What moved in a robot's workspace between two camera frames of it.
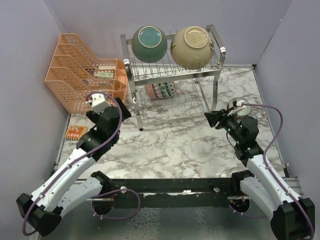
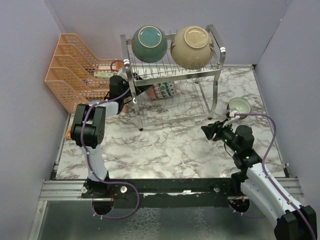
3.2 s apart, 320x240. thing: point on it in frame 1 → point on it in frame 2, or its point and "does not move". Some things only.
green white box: [103, 75] does not move
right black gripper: [214, 117] → [211, 129]
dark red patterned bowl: [157, 90] does not move
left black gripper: [126, 114] → [139, 89]
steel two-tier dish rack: [166, 92] does not move
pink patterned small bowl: [150, 91] does not move
